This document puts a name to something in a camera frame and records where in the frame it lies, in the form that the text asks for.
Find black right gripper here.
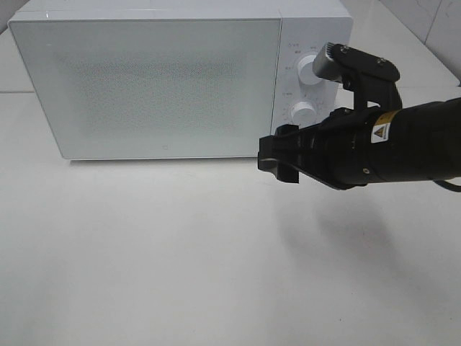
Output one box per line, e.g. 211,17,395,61
257,107,375,190

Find white timer knob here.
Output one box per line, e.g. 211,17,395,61
290,101,317,128

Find white microwave door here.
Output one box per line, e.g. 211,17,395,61
11,19,280,160

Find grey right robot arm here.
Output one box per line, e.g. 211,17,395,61
257,98,460,192

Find upper white power knob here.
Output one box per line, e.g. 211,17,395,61
296,52,324,87

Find white microwave oven body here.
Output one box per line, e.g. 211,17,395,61
8,0,354,162

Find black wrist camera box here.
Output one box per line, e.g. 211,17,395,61
313,43,403,110

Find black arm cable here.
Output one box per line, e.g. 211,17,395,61
434,178,461,192

